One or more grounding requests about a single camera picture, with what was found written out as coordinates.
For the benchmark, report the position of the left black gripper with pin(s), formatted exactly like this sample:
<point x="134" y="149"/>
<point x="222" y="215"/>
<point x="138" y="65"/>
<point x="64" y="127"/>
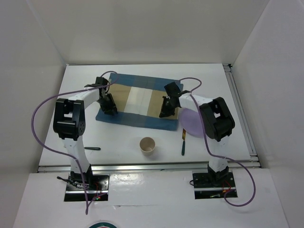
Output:
<point x="112" y="106"/>

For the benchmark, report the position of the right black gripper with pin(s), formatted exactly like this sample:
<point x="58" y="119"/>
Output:
<point x="165" y="112"/>

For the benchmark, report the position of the blue tan white placemat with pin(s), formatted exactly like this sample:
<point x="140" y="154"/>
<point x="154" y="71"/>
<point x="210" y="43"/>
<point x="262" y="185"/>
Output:
<point x="139" y="100"/>

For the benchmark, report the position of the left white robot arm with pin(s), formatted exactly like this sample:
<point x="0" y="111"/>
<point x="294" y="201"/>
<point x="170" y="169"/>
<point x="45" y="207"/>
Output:
<point x="70" y="124"/>

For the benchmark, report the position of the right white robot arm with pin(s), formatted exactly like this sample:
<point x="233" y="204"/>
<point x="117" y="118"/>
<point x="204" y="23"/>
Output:
<point x="216" y="121"/>

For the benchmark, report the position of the purple plate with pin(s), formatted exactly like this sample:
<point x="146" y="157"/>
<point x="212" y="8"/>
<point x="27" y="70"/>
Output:
<point x="190" y="121"/>

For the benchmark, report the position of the beige cup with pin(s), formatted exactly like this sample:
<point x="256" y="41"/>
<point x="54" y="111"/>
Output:
<point x="147" y="146"/>

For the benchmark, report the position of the green round sticker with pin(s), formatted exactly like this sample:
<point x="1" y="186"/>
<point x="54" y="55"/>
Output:
<point x="103" y="224"/>

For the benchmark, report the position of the green handled gold knife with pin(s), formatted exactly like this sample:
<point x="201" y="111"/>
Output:
<point x="183" y="143"/>

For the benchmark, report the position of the green handled gold fork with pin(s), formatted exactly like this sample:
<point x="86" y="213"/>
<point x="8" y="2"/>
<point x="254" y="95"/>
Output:
<point x="92" y="148"/>

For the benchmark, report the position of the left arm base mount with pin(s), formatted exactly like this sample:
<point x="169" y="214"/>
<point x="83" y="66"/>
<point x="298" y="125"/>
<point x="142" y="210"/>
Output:
<point x="97" y="190"/>

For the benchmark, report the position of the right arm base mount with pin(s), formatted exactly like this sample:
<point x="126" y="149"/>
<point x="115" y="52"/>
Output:
<point x="204" y="189"/>

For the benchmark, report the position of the right aluminium rail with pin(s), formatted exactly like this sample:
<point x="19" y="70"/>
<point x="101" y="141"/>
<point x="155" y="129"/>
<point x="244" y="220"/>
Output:
<point x="240" y="111"/>

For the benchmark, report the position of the aluminium rail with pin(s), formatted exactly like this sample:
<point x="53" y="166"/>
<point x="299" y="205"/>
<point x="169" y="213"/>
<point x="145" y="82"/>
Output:
<point x="252" y="163"/>
<point x="240" y="111"/>

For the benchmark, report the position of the front aluminium rail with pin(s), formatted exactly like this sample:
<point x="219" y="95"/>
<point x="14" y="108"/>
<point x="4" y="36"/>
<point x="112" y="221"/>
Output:
<point x="252" y="163"/>

